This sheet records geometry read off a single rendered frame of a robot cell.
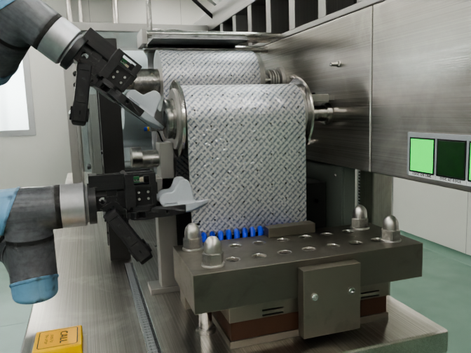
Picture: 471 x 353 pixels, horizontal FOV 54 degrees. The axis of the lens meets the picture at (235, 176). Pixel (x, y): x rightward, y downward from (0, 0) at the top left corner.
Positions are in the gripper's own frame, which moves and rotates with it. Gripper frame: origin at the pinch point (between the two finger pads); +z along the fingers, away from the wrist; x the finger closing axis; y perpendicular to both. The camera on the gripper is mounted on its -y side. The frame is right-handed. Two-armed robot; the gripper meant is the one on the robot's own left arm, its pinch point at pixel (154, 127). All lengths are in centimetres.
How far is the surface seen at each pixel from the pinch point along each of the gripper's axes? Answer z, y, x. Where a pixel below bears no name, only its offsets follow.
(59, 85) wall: -55, 7, 549
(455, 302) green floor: 235, 35, 134
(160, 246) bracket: 15.2, -18.4, 0.4
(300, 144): 23.7, 13.9, -7.8
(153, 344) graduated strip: 17.5, -29.1, -20.4
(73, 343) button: 6.8, -34.9, -20.2
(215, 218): 18.3, -7.5, -7.7
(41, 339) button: 3.2, -37.9, -16.9
